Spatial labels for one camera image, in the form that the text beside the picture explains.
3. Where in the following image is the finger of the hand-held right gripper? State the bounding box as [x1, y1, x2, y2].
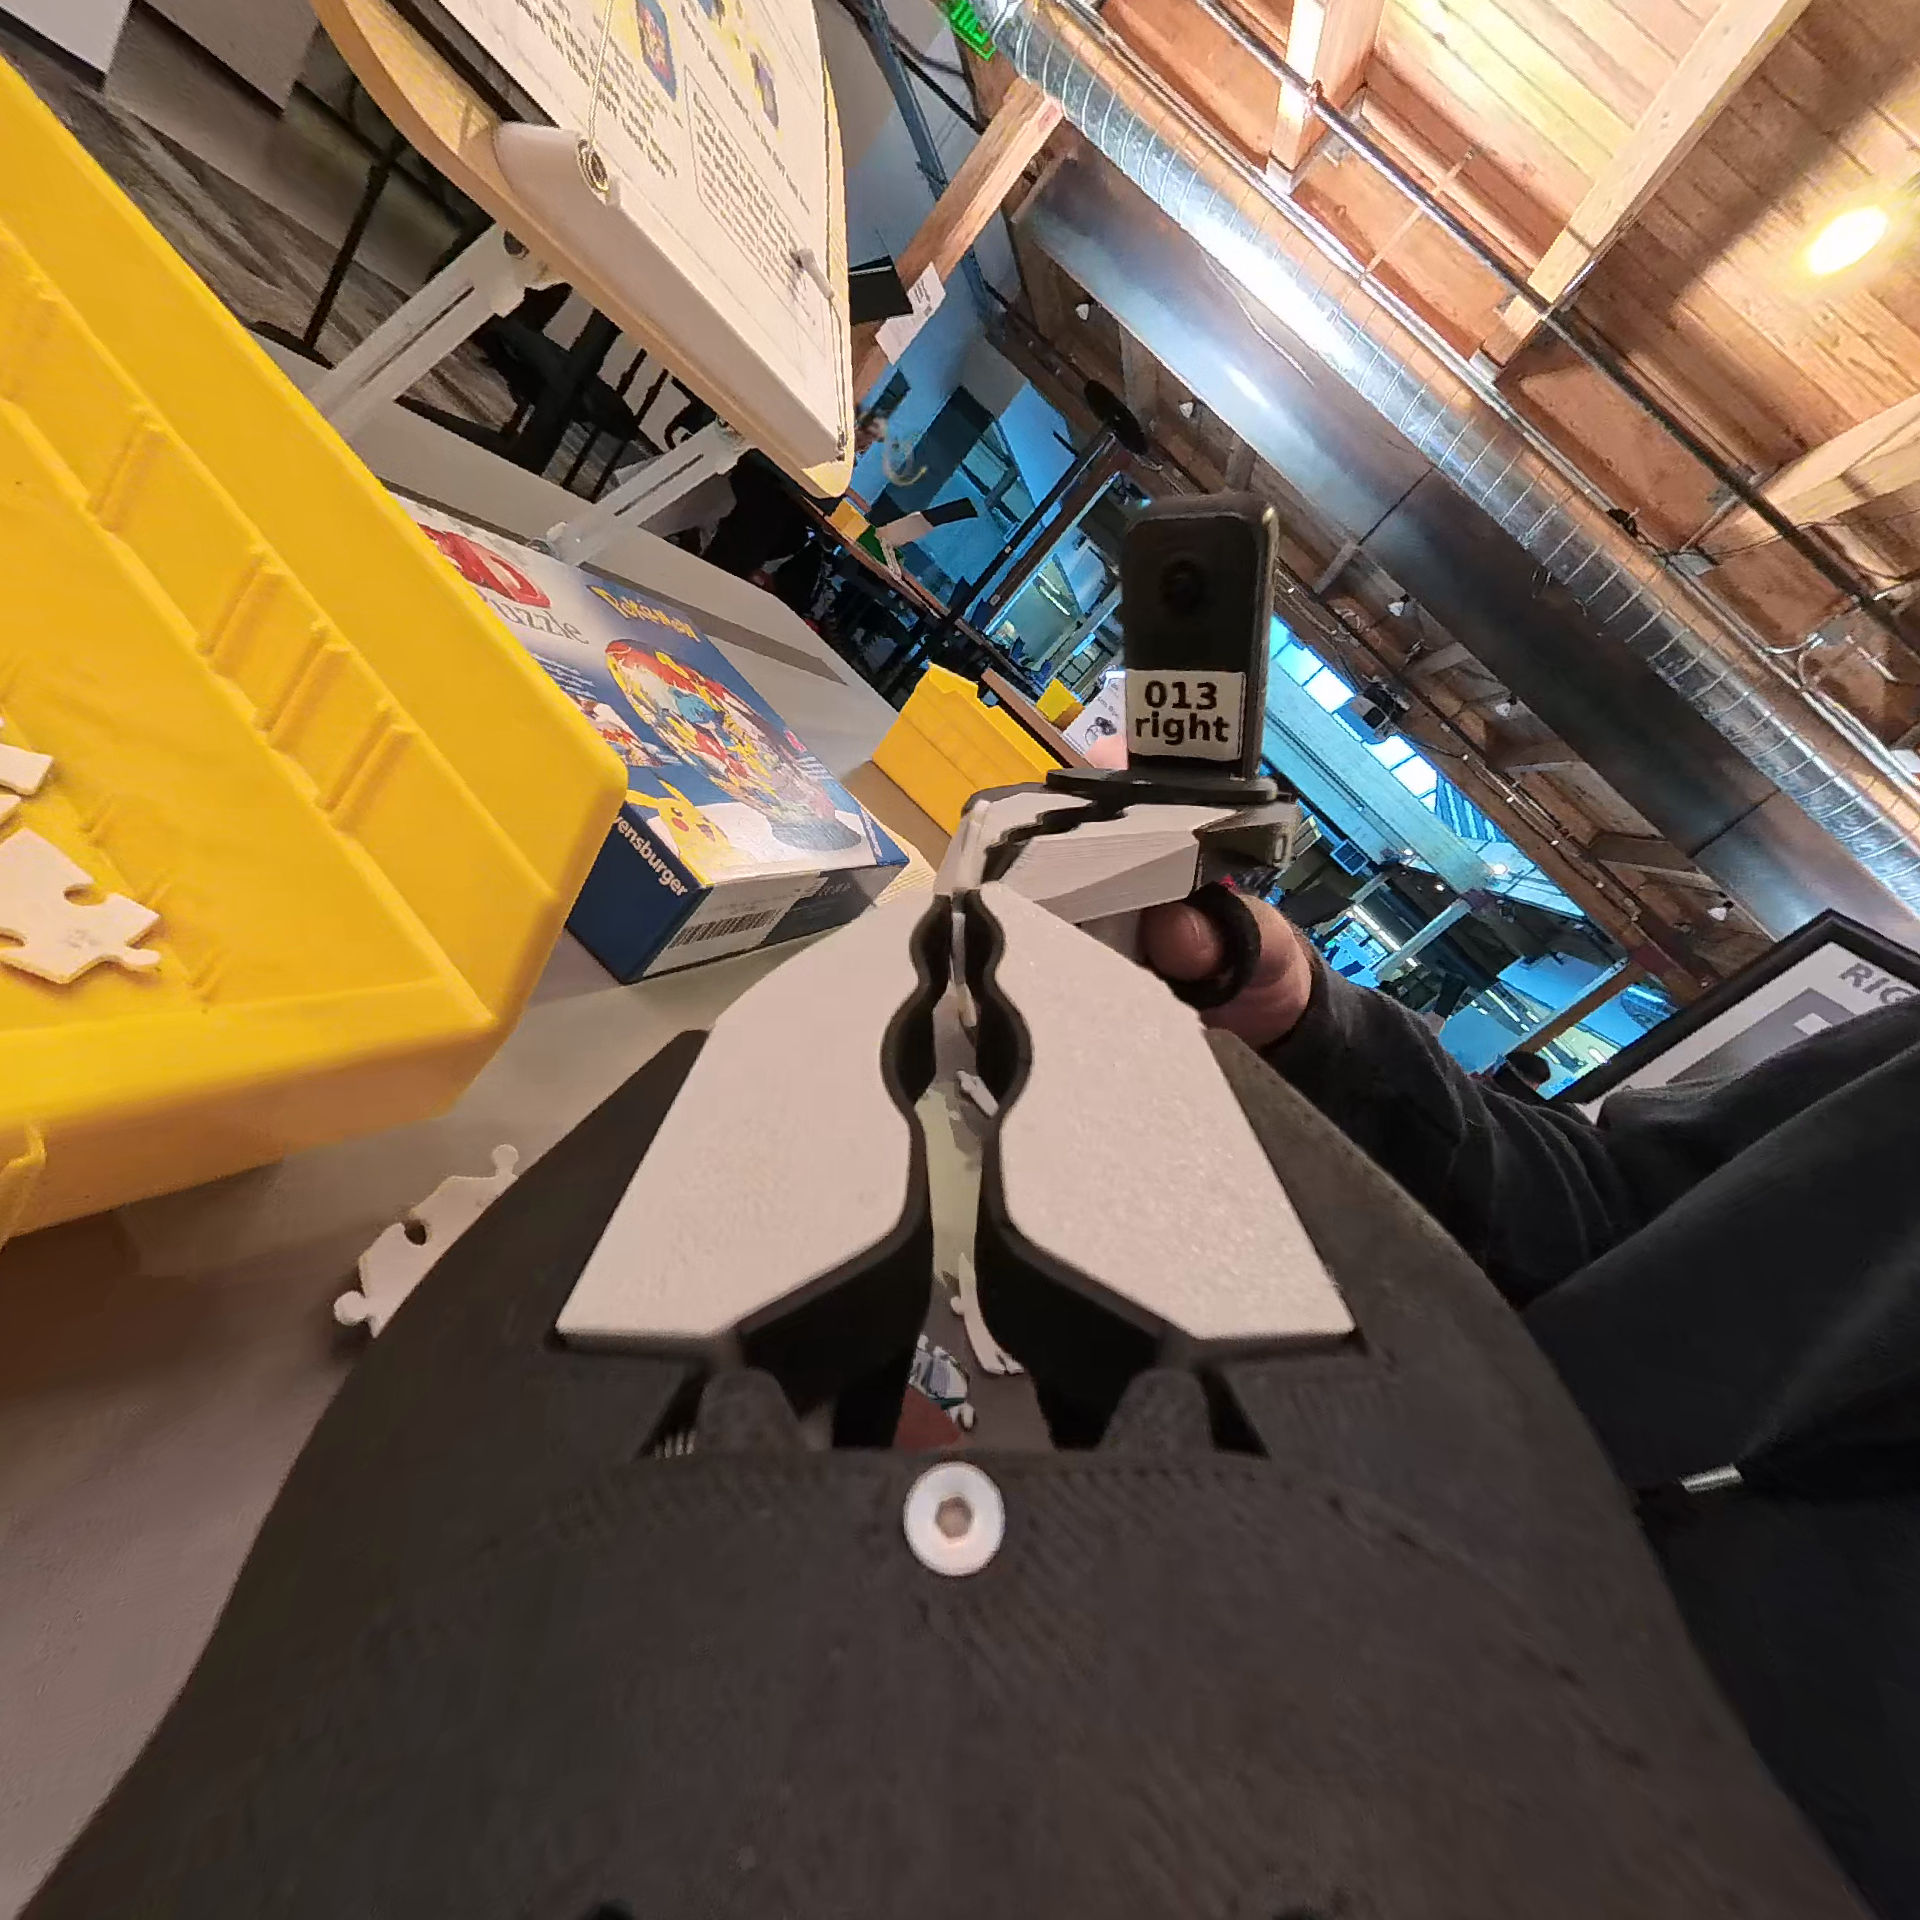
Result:
[982, 817, 1205, 923]
[935, 786, 1127, 899]

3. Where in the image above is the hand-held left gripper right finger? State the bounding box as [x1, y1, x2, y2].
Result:
[972, 883, 1359, 1447]

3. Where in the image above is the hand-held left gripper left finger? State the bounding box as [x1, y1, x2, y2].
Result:
[555, 883, 964, 1444]

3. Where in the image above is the printed jigsaw piece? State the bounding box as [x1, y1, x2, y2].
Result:
[906, 892, 1028, 1430]

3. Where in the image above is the yellow plastic bin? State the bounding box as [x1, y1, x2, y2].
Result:
[0, 60, 632, 1249]

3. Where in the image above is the person's right forearm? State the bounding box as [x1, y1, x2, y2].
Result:
[1258, 960, 1649, 1307]

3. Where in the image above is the blue puzzle box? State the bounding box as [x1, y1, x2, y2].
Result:
[390, 495, 913, 988]

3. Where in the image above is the pile of puzzle pieces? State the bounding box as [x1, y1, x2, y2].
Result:
[0, 732, 163, 990]

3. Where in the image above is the person's right hand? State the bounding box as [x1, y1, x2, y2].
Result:
[1135, 894, 1323, 1052]

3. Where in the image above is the small yellow bin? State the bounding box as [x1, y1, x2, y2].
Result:
[876, 664, 1087, 837]

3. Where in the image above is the white jigsaw piece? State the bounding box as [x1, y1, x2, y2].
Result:
[335, 1144, 522, 1336]

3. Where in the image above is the person's torso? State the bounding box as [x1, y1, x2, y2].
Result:
[1515, 1000, 1920, 1920]

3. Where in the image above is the white printed poster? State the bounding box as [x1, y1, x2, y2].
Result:
[433, 0, 853, 470]

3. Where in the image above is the framed sign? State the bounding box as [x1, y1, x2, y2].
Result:
[1551, 913, 1920, 1112]

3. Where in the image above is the ceiling lamp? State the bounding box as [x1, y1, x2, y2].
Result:
[1794, 195, 1900, 288]

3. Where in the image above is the white plastic holder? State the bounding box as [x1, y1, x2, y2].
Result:
[491, 124, 624, 231]

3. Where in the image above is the wooden table top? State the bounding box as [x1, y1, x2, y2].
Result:
[308, 0, 860, 498]

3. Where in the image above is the silver spiral duct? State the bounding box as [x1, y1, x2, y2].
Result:
[982, 0, 1920, 723]

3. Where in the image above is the white metal table frame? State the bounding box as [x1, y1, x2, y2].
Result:
[308, 227, 752, 566]

